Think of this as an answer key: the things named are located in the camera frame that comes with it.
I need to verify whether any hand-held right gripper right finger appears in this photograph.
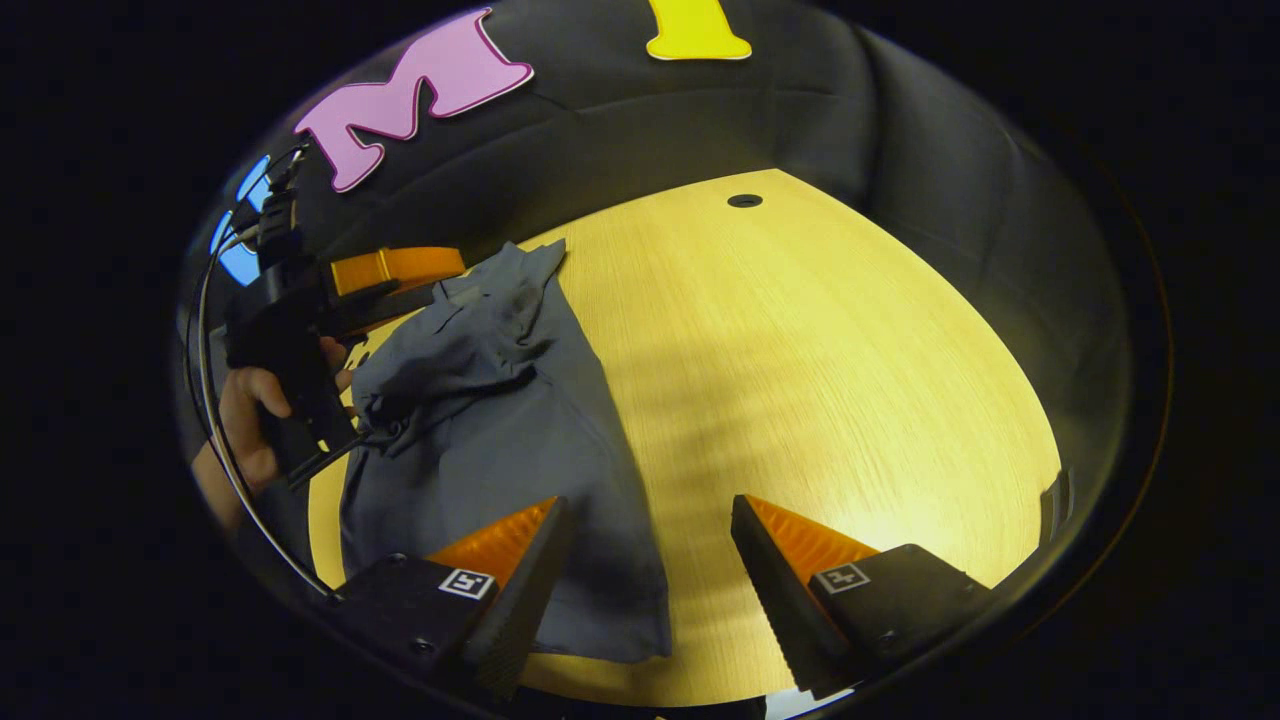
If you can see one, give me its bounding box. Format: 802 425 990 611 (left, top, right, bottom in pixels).
730 493 993 701

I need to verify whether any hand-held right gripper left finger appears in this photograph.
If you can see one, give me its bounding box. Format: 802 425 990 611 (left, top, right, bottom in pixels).
330 495 576 701

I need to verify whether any grey button shirt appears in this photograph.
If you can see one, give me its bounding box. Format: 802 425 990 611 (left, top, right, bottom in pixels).
340 238 673 663

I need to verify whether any black backdrop cloth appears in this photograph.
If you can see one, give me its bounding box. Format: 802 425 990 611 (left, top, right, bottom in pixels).
175 0 1136 521

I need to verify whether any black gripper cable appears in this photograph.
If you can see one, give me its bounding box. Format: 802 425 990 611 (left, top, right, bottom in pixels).
183 145 336 601

